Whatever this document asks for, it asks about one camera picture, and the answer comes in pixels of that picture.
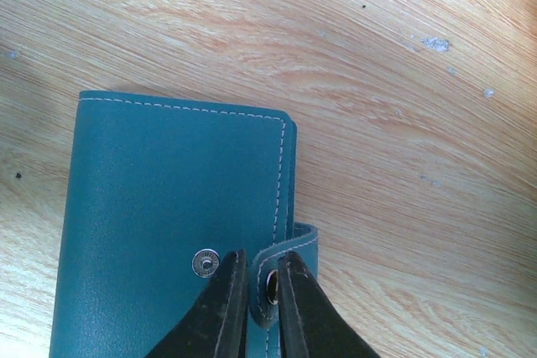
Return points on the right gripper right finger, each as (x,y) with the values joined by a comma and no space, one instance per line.
(309,325)

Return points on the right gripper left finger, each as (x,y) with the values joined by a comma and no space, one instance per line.
(217,323)

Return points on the teal card holder wallet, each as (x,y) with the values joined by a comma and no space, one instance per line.
(160,190)

